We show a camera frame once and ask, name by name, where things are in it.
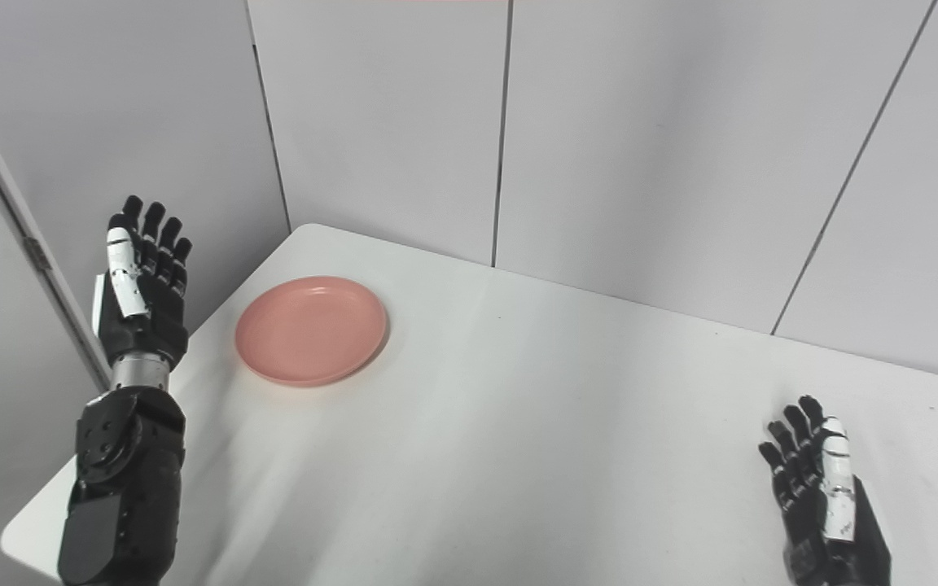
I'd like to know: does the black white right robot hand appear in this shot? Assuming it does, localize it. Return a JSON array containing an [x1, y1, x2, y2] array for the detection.
[[758, 396, 893, 586]]

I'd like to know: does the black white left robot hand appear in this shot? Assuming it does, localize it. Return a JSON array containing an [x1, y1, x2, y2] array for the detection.
[[93, 195, 193, 367]]

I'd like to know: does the pink round plate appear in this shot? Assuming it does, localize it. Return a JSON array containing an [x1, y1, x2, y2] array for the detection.
[[234, 276, 389, 387]]

